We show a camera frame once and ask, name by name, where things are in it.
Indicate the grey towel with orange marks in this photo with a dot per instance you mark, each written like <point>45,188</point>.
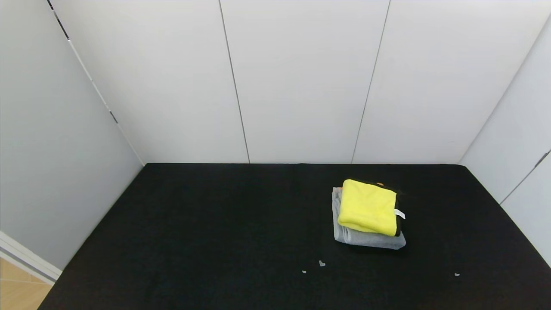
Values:
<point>368,240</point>

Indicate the yellow towel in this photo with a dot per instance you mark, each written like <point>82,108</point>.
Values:
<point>366,206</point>

